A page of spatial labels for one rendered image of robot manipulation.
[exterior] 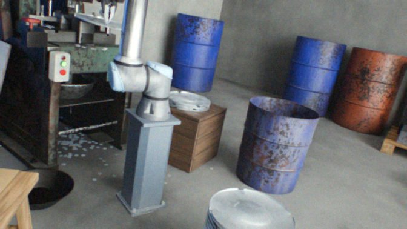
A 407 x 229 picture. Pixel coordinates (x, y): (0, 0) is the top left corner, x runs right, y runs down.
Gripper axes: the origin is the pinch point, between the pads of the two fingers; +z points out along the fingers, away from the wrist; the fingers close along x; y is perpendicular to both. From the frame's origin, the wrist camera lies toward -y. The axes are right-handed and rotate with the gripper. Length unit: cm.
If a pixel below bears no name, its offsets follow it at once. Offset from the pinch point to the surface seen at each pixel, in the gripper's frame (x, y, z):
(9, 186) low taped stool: 69, -49, 47
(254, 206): 14, -103, 48
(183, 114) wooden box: -33, -32, 45
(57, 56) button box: 26.5, -0.5, 18.2
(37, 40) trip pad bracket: 31.3, 8.5, 12.8
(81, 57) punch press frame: 6.7, 10.5, 20.8
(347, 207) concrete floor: -83, -125, 80
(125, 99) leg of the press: -22, 5, 45
